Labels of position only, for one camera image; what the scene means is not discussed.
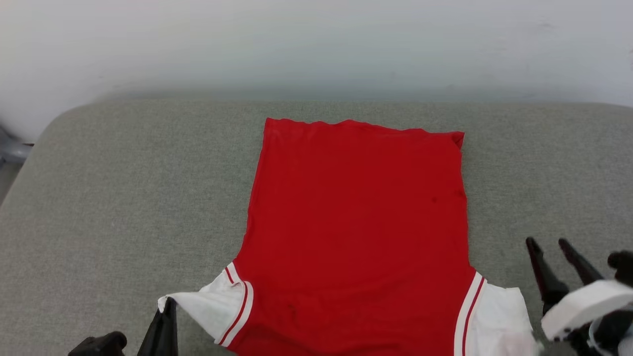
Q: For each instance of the red and white sports shirt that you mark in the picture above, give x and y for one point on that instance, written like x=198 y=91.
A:
x=356 y=222

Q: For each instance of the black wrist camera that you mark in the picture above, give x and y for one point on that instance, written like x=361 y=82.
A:
x=623 y=267
x=99 y=344

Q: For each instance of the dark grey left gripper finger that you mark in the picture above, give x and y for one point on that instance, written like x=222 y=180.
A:
x=151 y=341
x=169 y=329

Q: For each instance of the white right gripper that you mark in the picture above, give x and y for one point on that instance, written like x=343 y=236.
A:
x=586 y=304

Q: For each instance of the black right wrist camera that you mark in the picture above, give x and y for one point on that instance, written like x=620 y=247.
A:
x=623 y=267

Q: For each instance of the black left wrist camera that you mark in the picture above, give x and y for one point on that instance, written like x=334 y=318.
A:
x=99 y=344

